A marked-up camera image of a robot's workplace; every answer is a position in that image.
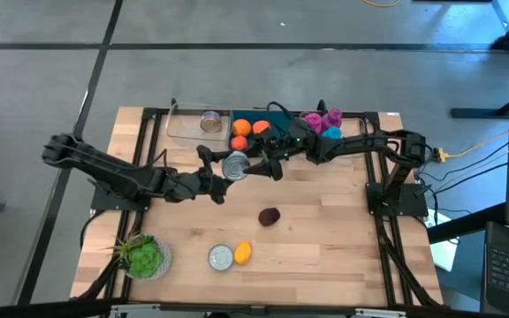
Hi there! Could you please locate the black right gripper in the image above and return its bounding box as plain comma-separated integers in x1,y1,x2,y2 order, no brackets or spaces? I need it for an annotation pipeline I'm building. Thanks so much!
242,117,324,183

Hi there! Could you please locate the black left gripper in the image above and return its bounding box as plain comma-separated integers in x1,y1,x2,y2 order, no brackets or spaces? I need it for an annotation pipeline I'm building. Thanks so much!
164,144,232,206

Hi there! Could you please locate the plain silver tin can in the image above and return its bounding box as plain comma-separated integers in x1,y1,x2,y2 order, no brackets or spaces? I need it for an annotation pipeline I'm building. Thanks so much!
221,150,252,183

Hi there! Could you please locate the blocky orange toy fruit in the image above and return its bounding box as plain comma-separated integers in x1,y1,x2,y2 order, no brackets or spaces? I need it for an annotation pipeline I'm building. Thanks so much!
252,119,273,136

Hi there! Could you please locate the red-orange toy fruit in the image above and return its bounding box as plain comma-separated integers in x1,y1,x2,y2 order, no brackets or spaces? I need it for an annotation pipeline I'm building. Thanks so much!
229,134,250,153

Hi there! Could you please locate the round orange toy fruit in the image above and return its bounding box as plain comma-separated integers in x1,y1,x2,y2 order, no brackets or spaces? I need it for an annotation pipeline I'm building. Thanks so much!
232,117,253,138

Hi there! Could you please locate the colourful label tin can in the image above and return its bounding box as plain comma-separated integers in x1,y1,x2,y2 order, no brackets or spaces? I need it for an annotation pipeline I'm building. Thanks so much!
198,110,223,134

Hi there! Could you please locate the pink plastic bottle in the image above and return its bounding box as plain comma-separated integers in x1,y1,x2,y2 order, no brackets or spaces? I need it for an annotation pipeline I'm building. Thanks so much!
302,112,324,134

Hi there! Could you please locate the dark maroon toy fruit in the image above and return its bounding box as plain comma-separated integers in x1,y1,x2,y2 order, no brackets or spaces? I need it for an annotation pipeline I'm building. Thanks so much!
257,207,282,228

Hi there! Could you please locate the blue plastic bottle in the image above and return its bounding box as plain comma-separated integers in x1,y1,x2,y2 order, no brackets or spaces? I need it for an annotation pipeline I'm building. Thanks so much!
321,125,343,140

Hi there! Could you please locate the magenta plastic bottle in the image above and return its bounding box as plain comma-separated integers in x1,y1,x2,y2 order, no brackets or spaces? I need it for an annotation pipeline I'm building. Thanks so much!
323,108,344,129

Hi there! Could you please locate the blue label tin can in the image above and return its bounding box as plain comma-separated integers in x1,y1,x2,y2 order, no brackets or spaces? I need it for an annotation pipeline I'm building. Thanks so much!
207,243,235,272

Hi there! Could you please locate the yellow toy lemon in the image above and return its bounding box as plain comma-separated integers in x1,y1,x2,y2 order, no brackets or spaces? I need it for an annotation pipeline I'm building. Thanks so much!
233,240,254,266

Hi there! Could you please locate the teal plastic bin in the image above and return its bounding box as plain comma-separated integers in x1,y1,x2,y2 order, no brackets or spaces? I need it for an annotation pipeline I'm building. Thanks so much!
227,108,302,159

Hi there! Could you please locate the clear plastic container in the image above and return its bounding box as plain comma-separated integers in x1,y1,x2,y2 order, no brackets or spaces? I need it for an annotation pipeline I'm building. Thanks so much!
295,110,367,151
165,102,232,143

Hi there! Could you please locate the potted green succulent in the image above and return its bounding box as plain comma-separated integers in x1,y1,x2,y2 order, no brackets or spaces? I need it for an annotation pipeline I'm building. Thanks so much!
103,232,173,281

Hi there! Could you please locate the black desk leg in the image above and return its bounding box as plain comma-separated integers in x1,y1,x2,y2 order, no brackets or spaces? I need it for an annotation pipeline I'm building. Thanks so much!
451,83,509,119

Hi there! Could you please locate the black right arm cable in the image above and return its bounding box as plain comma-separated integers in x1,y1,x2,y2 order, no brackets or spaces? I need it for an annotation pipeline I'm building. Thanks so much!
266,100,299,130

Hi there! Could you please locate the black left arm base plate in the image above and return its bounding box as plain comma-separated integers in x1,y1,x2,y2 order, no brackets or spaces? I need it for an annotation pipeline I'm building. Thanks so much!
89,175,155,212

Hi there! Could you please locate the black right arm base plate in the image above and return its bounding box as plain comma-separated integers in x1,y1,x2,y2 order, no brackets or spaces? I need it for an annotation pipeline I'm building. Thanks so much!
366,181,429,218

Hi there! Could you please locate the black aluminium table frame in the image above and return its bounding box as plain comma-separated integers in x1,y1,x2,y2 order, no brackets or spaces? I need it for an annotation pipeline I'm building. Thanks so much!
71,99,444,310

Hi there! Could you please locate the yellow power cable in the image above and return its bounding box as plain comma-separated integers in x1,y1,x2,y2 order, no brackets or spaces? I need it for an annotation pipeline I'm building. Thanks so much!
432,130,509,163

